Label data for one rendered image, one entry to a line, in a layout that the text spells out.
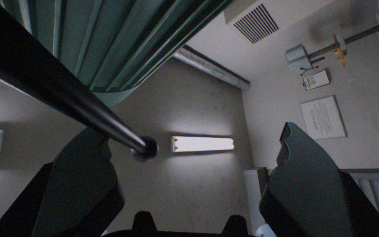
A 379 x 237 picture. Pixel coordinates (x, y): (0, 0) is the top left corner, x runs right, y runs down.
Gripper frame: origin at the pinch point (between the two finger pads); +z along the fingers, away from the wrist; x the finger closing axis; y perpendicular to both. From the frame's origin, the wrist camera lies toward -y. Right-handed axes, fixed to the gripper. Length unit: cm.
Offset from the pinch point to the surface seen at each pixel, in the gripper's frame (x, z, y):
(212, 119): 28, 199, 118
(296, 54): 117, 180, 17
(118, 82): -8.7, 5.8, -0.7
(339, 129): 210, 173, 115
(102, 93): -10.8, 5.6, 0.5
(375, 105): 237, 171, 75
